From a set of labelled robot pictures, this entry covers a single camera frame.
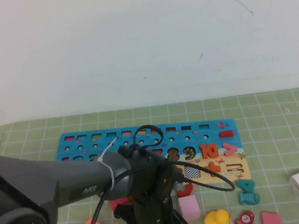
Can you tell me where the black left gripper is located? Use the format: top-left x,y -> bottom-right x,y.
108,150 -> 195,224

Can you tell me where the red number seven piece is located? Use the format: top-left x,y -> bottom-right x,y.
176,182 -> 195,198

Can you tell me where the orange plus sign piece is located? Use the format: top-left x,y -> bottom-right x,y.
203,160 -> 222,178

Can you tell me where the orange number ten piece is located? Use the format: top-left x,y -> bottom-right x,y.
199,142 -> 220,160

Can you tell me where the blue wooden puzzle board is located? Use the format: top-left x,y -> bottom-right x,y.
53,115 -> 252,199

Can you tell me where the pink greater-than sign piece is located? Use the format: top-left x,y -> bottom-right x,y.
222,142 -> 239,157

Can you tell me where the teal number four piece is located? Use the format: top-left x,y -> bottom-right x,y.
234,177 -> 256,194

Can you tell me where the red minus sign piece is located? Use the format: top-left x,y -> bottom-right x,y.
219,129 -> 234,139

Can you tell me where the rose red square block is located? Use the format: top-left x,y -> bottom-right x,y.
109,197 -> 130,212

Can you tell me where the light pink square block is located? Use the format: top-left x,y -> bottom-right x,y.
177,193 -> 202,222

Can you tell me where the white zip tie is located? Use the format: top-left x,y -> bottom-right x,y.
95,138 -> 123,189

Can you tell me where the yellow rubber duck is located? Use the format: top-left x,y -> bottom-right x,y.
202,208 -> 233,224

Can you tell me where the red wooden fish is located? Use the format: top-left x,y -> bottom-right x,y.
233,210 -> 256,224

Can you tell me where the teal wooden fish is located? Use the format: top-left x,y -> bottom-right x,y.
238,190 -> 261,206

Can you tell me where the pink trapezoid block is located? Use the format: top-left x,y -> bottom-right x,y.
260,209 -> 283,224

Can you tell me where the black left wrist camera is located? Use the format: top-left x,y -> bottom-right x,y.
157,161 -> 186,194

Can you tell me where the short black looped cable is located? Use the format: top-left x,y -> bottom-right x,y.
131,123 -> 166,153

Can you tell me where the black camera cable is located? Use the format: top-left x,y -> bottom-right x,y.
77,155 -> 240,224

